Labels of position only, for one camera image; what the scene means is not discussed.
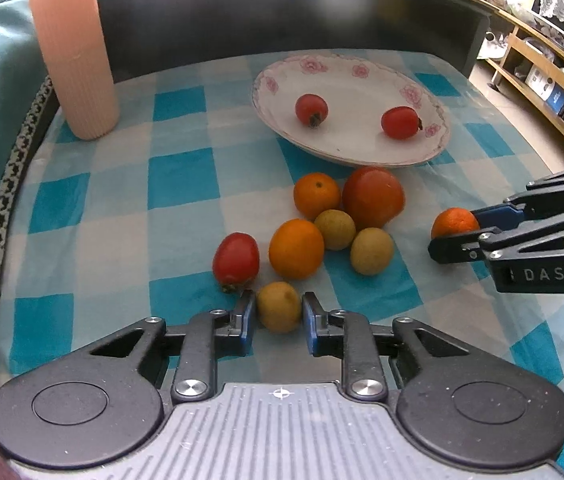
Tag yellow longan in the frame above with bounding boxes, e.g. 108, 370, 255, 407
256, 282, 301, 334

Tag red tomato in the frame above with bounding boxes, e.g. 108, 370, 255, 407
295, 93, 329, 128
381, 106, 423, 140
212, 232, 260, 292

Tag white floral plate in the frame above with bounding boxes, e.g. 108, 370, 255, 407
251, 53, 451, 168

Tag brown longan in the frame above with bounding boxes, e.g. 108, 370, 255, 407
350, 228, 395, 276
314, 209, 357, 252

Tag pink ribbed cylinder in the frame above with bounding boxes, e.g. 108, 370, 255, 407
29, 0, 120, 141

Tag wooden shelf unit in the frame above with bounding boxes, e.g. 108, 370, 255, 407
486, 10, 564, 137

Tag blue white checkered cloth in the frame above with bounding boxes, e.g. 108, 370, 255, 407
0, 48, 564, 478

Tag large red orange fruit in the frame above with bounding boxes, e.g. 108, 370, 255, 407
341, 167, 405, 231

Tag dark coffee table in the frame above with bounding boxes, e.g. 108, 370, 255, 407
98, 0, 494, 81

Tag upper brown longan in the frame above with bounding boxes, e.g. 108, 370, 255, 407
314, 209, 357, 252

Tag right brown longan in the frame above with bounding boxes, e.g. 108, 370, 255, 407
350, 228, 395, 276

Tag small orange back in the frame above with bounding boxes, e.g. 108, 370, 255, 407
293, 172, 340, 221

